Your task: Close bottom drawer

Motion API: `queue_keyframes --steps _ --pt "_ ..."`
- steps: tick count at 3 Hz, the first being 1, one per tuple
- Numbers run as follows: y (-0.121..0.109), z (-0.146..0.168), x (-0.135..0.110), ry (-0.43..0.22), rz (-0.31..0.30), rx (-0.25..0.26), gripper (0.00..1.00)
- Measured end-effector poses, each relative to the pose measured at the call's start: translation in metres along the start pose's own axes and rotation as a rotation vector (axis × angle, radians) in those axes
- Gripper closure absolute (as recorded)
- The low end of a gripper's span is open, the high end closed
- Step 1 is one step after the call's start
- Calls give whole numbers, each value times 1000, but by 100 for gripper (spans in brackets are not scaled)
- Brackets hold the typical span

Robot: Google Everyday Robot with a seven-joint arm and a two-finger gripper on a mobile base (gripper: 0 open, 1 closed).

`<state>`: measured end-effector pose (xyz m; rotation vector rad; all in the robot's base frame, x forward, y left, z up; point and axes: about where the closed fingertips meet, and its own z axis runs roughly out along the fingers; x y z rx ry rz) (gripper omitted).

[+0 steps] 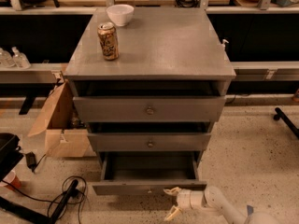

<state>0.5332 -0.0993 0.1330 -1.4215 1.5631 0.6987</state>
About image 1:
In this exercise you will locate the black bin left edge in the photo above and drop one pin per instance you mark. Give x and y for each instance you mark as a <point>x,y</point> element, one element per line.
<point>10,153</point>

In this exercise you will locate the grey top drawer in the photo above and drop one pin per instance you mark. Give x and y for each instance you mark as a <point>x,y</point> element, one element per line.
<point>141,108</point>

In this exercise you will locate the red plastic cup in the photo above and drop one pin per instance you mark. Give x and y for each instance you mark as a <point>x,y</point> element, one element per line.
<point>11,181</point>

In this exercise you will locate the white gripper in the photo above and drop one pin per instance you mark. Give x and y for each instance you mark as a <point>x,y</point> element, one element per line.
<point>186,200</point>

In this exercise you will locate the white ceramic bowl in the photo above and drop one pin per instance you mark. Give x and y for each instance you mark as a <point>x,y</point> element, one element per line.
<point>120,14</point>

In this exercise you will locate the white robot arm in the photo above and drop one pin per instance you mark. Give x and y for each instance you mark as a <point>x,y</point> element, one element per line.
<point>212,202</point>

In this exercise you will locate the clear sanitizer bottle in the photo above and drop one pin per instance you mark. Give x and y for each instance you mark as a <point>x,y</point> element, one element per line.
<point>6,59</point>
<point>20,59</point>

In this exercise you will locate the open cardboard box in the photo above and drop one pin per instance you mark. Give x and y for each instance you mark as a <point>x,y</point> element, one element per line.
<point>54,120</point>

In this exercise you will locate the black power adapter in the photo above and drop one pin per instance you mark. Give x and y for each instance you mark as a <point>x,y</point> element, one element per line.
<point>30,160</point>

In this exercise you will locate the grey wooden drawer cabinet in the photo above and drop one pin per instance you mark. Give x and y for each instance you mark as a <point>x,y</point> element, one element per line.
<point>163,51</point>

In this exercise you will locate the clear sanitizer bottle right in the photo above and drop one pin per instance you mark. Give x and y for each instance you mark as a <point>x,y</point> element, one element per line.
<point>20,59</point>

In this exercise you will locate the black stand leg left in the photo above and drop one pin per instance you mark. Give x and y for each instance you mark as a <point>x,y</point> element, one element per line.
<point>39,207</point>

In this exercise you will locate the black caster leg right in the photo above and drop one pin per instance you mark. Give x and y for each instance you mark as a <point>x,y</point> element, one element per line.
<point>281,115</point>

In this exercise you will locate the gold soda can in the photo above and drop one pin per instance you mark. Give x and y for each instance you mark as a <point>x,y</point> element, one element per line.
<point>108,39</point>

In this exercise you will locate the black cable coil floor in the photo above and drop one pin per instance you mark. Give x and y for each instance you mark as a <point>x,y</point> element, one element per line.
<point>73,193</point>

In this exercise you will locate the white pump bottle behind cabinet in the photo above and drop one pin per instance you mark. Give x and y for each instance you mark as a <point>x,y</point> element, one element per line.
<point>225,44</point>

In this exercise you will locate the clear sanitizer bottle left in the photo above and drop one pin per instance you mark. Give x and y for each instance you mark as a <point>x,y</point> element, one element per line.
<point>6,59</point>

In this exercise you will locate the grey drawer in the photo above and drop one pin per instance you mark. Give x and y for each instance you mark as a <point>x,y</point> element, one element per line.
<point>155,136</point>
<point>141,108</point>
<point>148,173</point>

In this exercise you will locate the grey middle drawer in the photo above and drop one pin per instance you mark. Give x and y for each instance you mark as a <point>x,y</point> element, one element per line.
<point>155,136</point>

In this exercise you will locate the grey bottom drawer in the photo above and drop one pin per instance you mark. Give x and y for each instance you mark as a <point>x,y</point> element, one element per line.
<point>148,173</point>

